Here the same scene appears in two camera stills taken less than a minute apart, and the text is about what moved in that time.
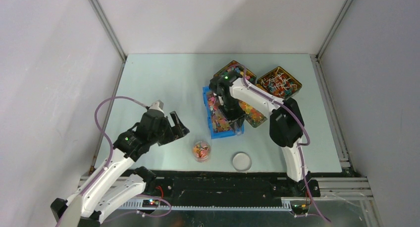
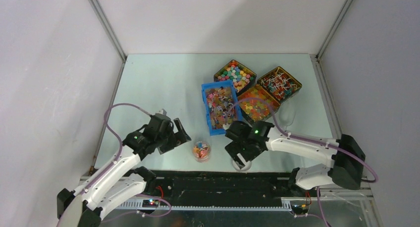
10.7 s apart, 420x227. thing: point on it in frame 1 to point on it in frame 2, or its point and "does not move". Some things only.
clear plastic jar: x=201 y=151 does not move
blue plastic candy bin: x=220 y=124 does not move
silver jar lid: x=241 y=162 does not move
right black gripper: x=231 y=117 to x=234 y=147
